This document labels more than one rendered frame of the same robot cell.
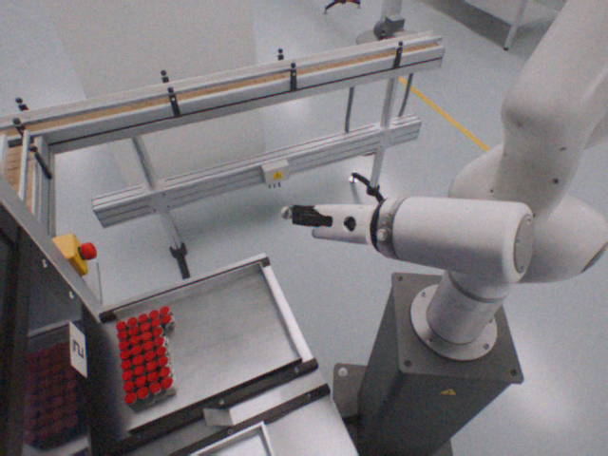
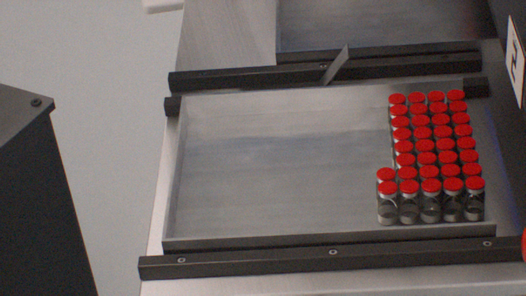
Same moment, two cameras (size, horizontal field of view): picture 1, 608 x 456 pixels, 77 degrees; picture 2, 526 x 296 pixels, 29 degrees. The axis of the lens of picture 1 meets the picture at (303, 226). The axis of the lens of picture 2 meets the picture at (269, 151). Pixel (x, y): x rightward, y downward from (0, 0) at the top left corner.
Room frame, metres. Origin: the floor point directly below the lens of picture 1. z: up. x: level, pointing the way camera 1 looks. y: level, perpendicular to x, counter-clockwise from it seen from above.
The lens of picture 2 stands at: (1.19, 0.57, 1.62)
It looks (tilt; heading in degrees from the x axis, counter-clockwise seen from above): 38 degrees down; 208
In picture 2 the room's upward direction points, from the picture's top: 6 degrees counter-clockwise
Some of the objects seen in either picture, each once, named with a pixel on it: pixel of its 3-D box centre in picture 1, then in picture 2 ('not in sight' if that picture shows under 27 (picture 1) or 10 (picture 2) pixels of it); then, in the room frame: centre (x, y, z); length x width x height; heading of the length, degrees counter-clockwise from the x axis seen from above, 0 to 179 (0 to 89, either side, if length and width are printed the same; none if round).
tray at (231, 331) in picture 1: (205, 336); (324, 165); (0.37, 0.21, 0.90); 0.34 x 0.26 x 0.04; 113
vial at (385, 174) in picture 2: (169, 324); (386, 189); (0.40, 0.29, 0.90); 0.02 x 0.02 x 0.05
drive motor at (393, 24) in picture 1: (396, 35); not in sight; (1.92, -0.45, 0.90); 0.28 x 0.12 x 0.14; 24
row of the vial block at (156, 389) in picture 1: (151, 354); (423, 154); (0.33, 0.31, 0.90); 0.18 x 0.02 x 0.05; 23
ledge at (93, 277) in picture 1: (68, 290); not in sight; (0.50, 0.56, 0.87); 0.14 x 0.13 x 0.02; 114
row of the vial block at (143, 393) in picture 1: (140, 359); (443, 153); (0.32, 0.33, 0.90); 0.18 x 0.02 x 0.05; 23
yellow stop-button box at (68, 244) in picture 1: (64, 258); not in sight; (0.51, 0.52, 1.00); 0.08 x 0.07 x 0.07; 114
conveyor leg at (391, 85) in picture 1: (382, 140); not in sight; (1.68, -0.42, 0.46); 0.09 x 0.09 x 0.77; 24
